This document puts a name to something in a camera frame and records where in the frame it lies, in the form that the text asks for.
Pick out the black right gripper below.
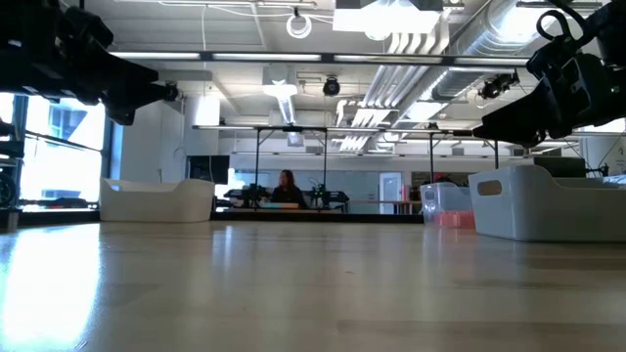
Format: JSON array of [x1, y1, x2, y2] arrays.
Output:
[[471, 41, 626, 148]]

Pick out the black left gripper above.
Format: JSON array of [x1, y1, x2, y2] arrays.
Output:
[[48, 0, 166, 126]]

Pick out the black monitor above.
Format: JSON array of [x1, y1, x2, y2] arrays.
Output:
[[532, 155, 588, 180], [187, 154, 231, 186]]

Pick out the grey plastic bin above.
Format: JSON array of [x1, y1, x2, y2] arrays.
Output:
[[468, 163, 626, 243]]

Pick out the white plastic bin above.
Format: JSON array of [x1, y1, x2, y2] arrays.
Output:
[[99, 177, 216, 224]]

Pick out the clear plastic bin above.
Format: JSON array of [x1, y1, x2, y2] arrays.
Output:
[[419, 182, 476, 230]]

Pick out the overhead light bar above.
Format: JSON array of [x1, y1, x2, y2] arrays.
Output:
[[110, 48, 534, 68]]

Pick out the dark machine silhouette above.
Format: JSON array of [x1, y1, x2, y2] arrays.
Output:
[[0, 119, 25, 231]]

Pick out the white door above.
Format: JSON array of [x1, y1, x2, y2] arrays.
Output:
[[379, 171, 403, 215]]

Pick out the person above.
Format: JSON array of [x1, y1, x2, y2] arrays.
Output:
[[270, 168, 307, 210]]

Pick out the white ceiling light panel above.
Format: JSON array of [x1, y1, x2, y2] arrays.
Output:
[[332, 0, 444, 43]]

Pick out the black ceiling camera mount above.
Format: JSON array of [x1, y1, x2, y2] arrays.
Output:
[[477, 71, 520, 102]]

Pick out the black station frame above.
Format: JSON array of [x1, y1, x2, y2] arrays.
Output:
[[253, 125, 330, 211], [428, 129, 500, 185]]

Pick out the white coiled cable ring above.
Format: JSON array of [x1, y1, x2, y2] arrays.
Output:
[[285, 13, 314, 40]]

